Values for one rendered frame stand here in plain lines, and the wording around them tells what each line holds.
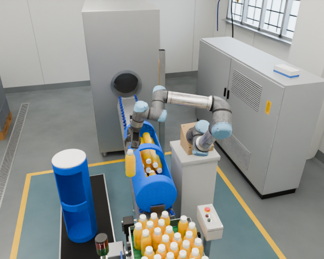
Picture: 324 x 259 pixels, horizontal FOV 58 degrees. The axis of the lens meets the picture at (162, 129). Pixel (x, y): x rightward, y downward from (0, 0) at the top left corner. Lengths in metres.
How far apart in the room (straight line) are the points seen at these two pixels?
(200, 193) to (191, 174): 0.23
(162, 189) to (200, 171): 0.49
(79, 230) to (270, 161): 2.13
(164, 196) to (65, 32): 5.22
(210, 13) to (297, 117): 4.49
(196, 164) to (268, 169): 1.37
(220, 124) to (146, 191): 0.67
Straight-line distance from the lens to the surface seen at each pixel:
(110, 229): 3.15
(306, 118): 3.43
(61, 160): 2.60
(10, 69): 7.05
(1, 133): 5.32
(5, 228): 3.71
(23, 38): 6.84
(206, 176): 2.43
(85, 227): 3.20
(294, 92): 3.17
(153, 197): 2.02
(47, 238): 3.44
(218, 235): 1.92
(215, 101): 1.79
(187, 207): 2.59
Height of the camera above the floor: 2.46
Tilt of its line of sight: 29 degrees down
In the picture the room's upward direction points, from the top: straight up
